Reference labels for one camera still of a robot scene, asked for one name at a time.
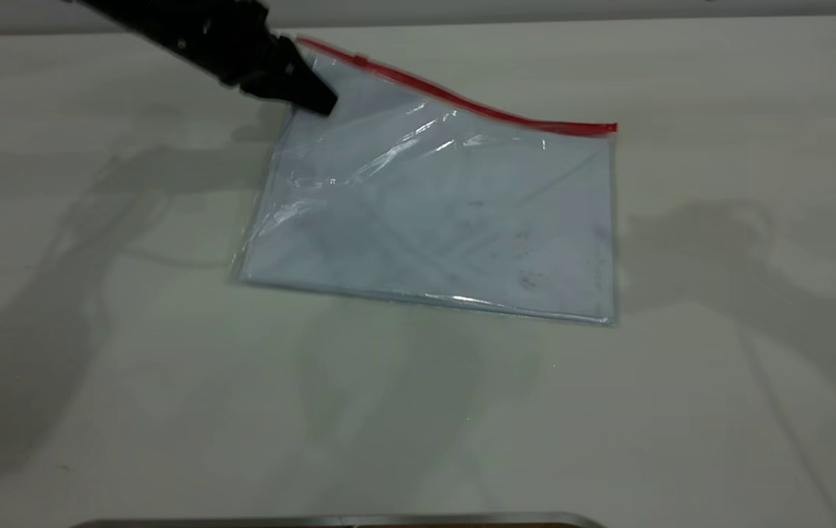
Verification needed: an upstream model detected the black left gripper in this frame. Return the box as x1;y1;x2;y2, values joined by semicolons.
214;28;339;117

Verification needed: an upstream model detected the clear plastic red-zip bag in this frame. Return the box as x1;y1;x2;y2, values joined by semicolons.
231;35;618;326

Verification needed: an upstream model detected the grey metal bar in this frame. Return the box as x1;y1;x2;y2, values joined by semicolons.
70;512;604;528

